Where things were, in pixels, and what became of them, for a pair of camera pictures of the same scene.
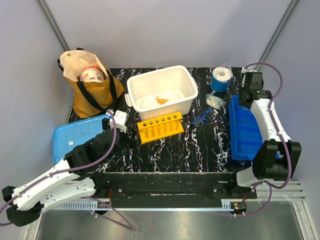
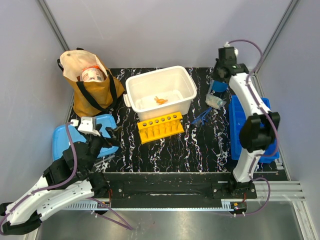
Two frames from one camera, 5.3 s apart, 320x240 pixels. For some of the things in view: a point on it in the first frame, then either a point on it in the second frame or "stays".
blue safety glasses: x=201 y=118 stays
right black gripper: x=240 y=101 → x=215 y=77
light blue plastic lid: x=67 y=137 stays
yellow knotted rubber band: x=161 y=101 stays
